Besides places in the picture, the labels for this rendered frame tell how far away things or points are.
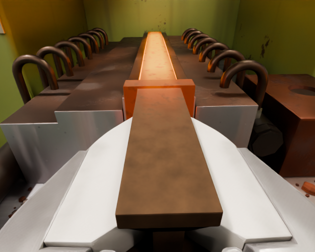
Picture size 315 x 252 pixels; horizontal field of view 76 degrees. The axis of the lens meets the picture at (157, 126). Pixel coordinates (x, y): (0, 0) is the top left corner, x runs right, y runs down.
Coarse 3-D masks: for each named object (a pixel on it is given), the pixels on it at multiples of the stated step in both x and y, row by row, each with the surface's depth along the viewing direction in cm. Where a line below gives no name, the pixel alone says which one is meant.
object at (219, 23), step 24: (96, 0) 52; (120, 0) 52; (144, 0) 52; (168, 0) 53; (192, 0) 53; (216, 0) 53; (96, 24) 55; (120, 24) 55; (144, 24) 55; (168, 24) 55; (192, 24) 56; (216, 24) 56
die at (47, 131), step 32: (96, 64) 31; (128, 64) 27; (192, 64) 26; (64, 96) 20; (96, 96) 18; (224, 96) 17; (32, 128) 16; (64, 128) 16; (96, 128) 16; (224, 128) 16; (32, 160) 18; (64, 160) 18
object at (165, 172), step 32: (160, 32) 43; (160, 64) 20; (128, 96) 13; (160, 96) 12; (192, 96) 13; (160, 128) 9; (192, 128) 9; (128, 160) 7; (160, 160) 7; (192, 160) 7; (128, 192) 6; (160, 192) 6; (192, 192) 6; (128, 224) 5; (160, 224) 5; (192, 224) 5
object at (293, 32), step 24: (240, 0) 53; (264, 0) 41; (288, 0) 34; (312, 0) 29; (240, 24) 53; (264, 24) 42; (288, 24) 34; (312, 24) 29; (240, 48) 53; (264, 48) 42; (288, 48) 34; (312, 48) 29; (288, 72) 34; (312, 72) 29
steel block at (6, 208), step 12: (24, 180) 19; (288, 180) 19; (300, 180) 19; (312, 180) 19; (12, 192) 18; (24, 192) 18; (0, 204) 17; (12, 204) 17; (0, 216) 16; (0, 228) 15
